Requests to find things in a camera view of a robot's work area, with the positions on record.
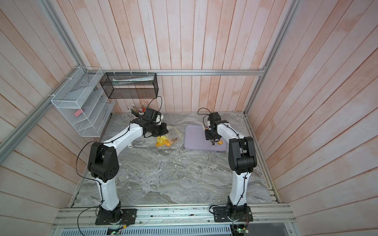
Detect bundle of pencils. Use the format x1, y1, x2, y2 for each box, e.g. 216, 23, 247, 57
128, 102, 148, 116

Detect black mesh wall basket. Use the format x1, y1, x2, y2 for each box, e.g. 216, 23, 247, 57
100, 72, 159, 99

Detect white papers in basket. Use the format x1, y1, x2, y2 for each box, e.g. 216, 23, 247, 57
112, 76, 155, 86

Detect lavender plastic tray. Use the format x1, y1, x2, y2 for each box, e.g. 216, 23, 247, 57
184, 125, 227, 151

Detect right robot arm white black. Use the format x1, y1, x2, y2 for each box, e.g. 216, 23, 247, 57
205, 112, 258, 217

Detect orange swirl cookie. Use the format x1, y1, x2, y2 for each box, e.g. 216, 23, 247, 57
156, 136, 170, 147

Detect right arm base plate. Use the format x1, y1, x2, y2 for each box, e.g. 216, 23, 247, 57
210, 205, 254, 223

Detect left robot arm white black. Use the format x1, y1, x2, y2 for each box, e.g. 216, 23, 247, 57
88, 108, 168, 224

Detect white wire mesh shelf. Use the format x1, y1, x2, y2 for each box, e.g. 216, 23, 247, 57
51, 67, 115, 138

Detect clear resealable plastic bag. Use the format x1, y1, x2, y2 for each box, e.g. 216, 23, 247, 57
163, 126, 182, 142

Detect pink eraser on shelf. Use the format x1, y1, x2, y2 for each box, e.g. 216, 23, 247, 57
73, 109, 83, 118

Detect aluminium mounting rail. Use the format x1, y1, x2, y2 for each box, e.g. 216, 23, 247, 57
52, 204, 296, 229

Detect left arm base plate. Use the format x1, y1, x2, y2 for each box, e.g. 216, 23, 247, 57
95, 208, 137, 226

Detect pink metal pencil cup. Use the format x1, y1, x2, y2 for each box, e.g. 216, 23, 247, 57
134, 113, 144, 120

